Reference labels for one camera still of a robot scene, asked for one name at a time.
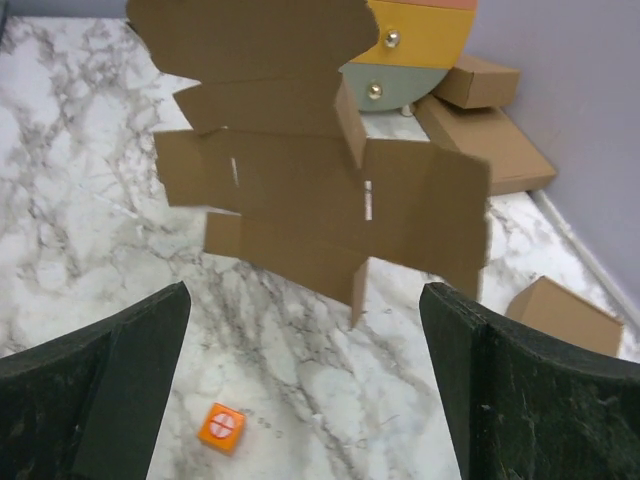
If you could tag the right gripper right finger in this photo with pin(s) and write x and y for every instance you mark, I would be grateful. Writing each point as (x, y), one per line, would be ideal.
(520, 404)

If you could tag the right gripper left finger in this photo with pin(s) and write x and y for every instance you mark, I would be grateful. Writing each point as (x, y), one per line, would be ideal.
(89, 404)

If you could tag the folded brown cardboard box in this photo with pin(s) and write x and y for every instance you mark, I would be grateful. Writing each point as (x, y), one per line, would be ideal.
(556, 311)

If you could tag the large flat cardboard box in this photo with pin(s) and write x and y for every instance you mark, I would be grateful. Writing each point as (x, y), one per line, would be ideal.
(487, 133)

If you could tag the small cardboard box at back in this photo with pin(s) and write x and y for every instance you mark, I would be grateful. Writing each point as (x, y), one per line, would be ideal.
(474, 82)

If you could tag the small orange cube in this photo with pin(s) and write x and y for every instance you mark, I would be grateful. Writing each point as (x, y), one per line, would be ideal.
(222, 429)

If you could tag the round white drawer cabinet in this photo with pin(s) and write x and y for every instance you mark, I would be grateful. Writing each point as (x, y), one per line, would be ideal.
(418, 44)

